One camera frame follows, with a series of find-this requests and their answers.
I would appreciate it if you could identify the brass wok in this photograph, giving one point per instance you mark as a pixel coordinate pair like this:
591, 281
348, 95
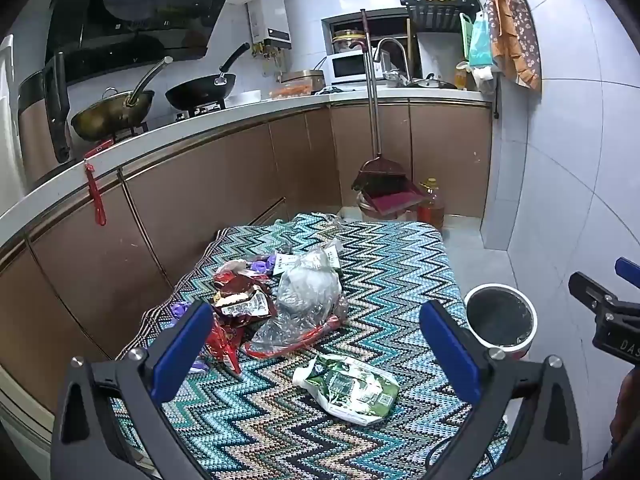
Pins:
110, 115

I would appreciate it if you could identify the person's right hand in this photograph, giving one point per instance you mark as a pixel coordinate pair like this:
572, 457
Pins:
629, 407

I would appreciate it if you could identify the steel faucet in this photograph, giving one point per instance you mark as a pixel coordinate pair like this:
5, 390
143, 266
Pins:
392, 42

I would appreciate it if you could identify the white green label packet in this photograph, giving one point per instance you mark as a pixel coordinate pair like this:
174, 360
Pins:
322, 254

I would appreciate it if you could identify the black frying pan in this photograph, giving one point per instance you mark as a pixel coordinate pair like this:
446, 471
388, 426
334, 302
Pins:
200, 91

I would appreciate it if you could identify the tray of orange food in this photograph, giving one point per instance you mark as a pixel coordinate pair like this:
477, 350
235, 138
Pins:
290, 92

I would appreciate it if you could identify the green cutting board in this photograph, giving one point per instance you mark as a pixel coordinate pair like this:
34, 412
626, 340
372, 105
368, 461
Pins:
465, 35

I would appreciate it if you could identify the red shiny wrapper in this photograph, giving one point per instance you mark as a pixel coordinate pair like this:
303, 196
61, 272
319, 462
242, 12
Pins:
225, 345

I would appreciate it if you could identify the purple candy wrapper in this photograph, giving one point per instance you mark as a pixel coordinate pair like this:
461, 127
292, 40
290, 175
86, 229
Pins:
200, 366
262, 265
179, 310

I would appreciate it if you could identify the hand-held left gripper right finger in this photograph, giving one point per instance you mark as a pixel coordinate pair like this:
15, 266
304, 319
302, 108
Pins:
450, 355

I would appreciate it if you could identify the clear wrapper with red edge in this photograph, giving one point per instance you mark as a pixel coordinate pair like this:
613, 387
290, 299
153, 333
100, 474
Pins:
280, 335

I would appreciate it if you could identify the dark red snack packet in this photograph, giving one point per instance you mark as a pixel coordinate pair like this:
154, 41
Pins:
245, 297

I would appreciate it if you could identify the steel pot with lid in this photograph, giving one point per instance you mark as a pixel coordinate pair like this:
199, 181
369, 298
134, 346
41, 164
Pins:
431, 82

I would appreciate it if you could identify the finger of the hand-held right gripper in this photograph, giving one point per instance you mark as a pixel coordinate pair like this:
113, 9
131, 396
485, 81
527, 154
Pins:
629, 267
592, 296

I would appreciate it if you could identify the kitchen counter with brown cabinets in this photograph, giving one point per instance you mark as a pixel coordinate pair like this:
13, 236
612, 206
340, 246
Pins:
200, 170

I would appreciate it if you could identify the orange patterned apron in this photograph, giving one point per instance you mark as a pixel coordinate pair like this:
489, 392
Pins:
515, 25

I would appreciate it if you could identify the small yellow bottle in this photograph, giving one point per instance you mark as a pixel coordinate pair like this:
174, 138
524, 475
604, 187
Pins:
461, 77

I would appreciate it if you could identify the dark red dustpan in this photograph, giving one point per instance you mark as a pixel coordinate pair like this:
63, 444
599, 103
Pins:
395, 199

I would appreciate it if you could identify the black range hood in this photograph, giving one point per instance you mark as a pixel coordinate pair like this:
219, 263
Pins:
150, 10

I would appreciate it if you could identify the white round trash bin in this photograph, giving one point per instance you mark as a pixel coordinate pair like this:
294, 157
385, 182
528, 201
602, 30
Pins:
500, 322

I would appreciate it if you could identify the white microwave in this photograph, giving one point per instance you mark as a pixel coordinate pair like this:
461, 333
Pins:
350, 67

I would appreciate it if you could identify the white water heater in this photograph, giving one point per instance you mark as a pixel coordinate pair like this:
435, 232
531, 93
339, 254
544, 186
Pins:
269, 17

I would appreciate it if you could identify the red foil wrapper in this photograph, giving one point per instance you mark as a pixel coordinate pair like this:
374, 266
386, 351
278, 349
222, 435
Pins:
230, 272

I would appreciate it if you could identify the red tassel ornament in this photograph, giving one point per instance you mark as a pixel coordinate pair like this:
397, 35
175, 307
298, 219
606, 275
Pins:
97, 195

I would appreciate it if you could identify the teal plastic bag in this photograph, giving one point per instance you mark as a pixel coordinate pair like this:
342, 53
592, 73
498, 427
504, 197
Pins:
481, 45

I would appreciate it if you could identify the white plastic bag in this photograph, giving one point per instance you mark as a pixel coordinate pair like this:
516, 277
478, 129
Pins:
484, 80

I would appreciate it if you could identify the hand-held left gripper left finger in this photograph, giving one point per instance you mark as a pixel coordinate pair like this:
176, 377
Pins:
182, 345

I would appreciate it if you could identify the maroon broom and dustpan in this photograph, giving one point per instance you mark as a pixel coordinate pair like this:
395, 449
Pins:
380, 170

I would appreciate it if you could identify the green white food packet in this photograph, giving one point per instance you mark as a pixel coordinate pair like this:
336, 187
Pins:
350, 390

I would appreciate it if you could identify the glass jar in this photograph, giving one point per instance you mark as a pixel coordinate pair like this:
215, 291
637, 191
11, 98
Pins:
350, 41

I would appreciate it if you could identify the clear plastic bag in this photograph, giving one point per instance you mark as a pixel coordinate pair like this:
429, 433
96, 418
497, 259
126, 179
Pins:
307, 285

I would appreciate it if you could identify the beige rice cooker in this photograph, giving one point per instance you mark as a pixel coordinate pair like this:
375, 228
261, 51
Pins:
304, 80

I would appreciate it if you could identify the cooking oil bottle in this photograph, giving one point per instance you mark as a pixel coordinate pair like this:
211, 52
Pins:
432, 210

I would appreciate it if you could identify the zigzag knit blanket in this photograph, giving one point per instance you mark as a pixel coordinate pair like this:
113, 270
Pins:
380, 280

